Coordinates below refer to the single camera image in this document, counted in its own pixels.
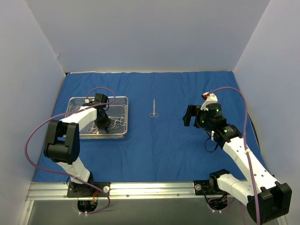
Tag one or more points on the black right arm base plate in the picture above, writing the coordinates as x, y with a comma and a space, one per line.
203, 187

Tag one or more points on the aluminium front rail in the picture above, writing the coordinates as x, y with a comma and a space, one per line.
49, 191

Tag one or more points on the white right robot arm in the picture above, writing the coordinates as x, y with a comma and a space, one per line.
263, 195

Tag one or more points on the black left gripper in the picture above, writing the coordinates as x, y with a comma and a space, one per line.
104, 118

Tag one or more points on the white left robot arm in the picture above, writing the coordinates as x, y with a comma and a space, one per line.
62, 142

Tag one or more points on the steel forceps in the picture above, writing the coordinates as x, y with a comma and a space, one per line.
118, 122

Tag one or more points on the steel surgical scissors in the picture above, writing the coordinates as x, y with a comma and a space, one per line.
153, 114

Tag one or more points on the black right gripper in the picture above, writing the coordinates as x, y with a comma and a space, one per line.
194, 115

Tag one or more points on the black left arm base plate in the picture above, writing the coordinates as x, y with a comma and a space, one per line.
82, 190

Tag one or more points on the blue surgical wrap cloth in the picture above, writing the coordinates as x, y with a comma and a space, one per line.
159, 149

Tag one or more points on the steel wire mesh basket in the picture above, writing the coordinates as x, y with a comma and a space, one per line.
117, 108

